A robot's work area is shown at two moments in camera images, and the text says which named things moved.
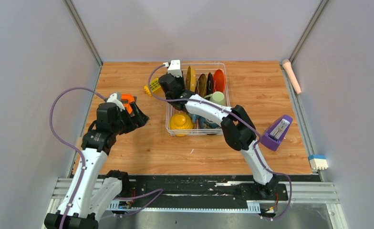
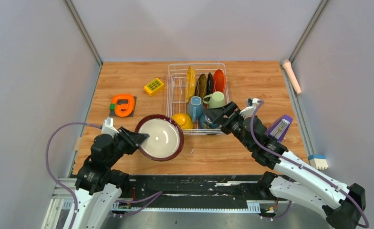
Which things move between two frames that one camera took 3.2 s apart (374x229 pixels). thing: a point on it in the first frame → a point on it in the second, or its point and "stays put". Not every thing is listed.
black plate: [210, 84] stays put
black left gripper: [134, 121] → [135, 138]
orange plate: [219, 80] stays put
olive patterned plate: [202, 86] stays put
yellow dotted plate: [191, 80] stays put
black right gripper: [181, 79] → [216, 115]
